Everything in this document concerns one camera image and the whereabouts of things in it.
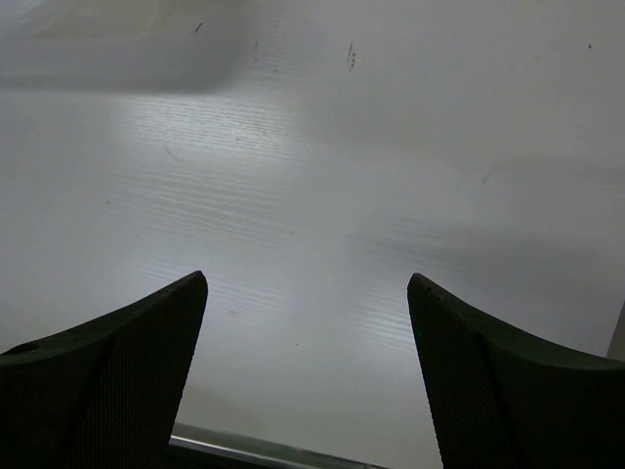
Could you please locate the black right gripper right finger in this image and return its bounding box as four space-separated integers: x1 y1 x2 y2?
407 274 624 468

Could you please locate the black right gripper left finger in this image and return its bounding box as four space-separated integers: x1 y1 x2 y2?
1 272 207 468

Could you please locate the translucent white plastic bin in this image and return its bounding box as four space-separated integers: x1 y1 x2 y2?
1 1 251 93

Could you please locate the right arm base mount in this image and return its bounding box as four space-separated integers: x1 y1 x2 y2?
168 423 379 468

